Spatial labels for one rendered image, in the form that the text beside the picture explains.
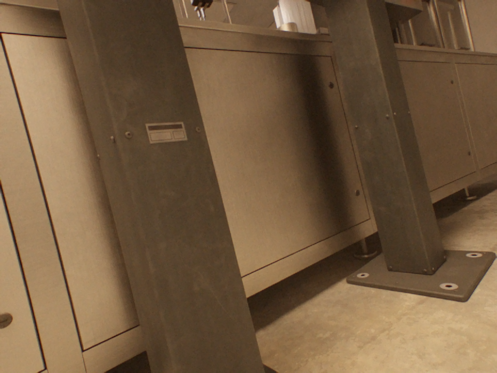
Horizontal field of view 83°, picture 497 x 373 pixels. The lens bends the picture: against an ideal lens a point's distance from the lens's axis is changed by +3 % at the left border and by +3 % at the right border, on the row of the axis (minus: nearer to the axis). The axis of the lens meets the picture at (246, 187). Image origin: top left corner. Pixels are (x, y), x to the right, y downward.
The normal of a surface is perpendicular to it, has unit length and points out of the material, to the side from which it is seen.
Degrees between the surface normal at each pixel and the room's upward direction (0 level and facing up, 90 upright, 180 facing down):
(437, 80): 90
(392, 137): 90
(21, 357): 90
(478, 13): 90
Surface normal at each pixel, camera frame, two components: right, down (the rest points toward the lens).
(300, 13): -0.82, 0.21
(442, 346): -0.24, -0.97
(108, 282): 0.51, -0.12
